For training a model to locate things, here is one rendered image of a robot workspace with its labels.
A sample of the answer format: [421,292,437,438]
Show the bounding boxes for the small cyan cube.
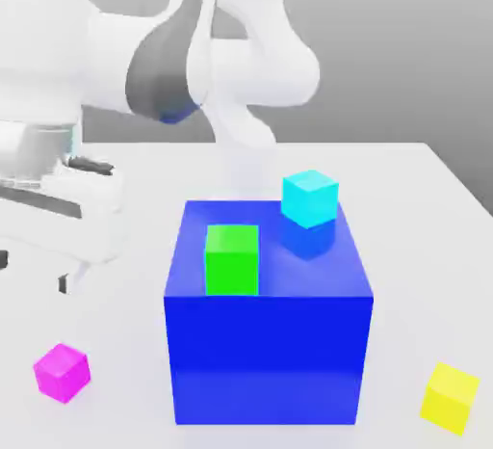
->
[280,169,341,231]

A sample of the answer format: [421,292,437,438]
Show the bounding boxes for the small magenta cube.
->
[32,342,92,406]

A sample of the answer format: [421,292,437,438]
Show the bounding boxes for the small green cube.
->
[204,224,260,297]

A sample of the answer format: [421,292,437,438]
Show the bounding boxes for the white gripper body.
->
[0,166,125,266]

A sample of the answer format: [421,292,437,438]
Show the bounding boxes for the large blue box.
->
[163,198,376,427]

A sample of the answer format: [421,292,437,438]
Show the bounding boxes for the small yellow cube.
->
[418,361,481,437]

